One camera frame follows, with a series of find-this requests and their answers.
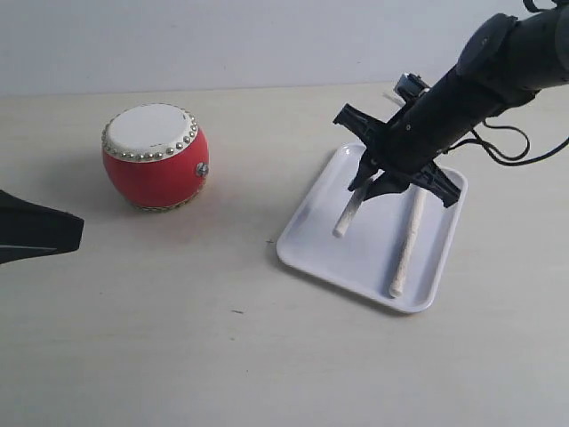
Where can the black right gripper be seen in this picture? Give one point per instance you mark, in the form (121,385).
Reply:
(394,158)

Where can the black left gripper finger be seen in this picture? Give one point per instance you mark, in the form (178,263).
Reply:
(29,230)

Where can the wooden drumstick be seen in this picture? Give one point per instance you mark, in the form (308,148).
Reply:
(397,286)
(350,210)

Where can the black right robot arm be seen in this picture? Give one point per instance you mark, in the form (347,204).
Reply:
(504,65)

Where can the small red drum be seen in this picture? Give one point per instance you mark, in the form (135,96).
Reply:
(156,155)

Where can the white plastic tray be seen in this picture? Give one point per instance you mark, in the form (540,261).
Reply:
(365,259)

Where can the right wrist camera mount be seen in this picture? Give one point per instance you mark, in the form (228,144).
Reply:
(408,88)

